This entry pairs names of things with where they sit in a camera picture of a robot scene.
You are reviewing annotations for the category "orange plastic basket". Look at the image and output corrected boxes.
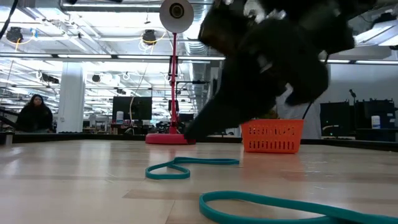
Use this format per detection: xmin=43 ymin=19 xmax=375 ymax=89
xmin=240 ymin=118 xmax=305 ymax=154

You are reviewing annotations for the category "long ceiling light strip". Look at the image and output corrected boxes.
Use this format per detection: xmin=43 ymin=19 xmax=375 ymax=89
xmin=0 ymin=52 xmax=398 ymax=66

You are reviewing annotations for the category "red desk lamp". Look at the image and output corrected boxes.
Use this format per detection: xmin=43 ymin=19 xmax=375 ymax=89
xmin=145 ymin=0 xmax=198 ymax=146

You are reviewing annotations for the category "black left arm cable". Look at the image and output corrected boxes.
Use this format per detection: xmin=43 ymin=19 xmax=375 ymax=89
xmin=0 ymin=0 xmax=19 ymax=32

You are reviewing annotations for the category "black metal stand frame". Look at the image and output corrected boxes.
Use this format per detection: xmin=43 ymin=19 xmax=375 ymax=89
xmin=175 ymin=80 xmax=219 ymax=126

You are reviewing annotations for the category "silver ventilation duct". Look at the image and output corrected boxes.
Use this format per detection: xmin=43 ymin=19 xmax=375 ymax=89
xmin=183 ymin=0 xmax=218 ymax=122

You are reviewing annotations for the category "teal rubber band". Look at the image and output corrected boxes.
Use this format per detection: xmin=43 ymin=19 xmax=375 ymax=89
xmin=144 ymin=157 xmax=241 ymax=181
xmin=198 ymin=190 xmax=398 ymax=224

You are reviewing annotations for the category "black ceiling device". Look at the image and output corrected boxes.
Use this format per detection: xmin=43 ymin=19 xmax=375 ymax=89
xmin=141 ymin=28 xmax=158 ymax=47
xmin=6 ymin=26 xmax=24 ymax=44

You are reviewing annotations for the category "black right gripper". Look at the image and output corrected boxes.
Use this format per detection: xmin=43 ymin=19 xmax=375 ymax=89
xmin=183 ymin=4 xmax=325 ymax=141

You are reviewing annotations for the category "person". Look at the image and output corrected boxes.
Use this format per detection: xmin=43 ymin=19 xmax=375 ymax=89
xmin=15 ymin=93 xmax=55 ymax=133
xmin=275 ymin=83 xmax=322 ymax=140

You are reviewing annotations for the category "white building pillar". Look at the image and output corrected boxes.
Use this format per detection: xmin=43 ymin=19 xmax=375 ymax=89
xmin=56 ymin=62 xmax=86 ymax=134

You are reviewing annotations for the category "black equipment cabinet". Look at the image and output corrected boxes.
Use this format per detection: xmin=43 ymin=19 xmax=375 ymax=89
xmin=354 ymin=98 xmax=397 ymax=129

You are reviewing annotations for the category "black computer monitor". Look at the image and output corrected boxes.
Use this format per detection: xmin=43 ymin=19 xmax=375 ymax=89
xmin=111 ymin=95 xmax=154 ymax=122

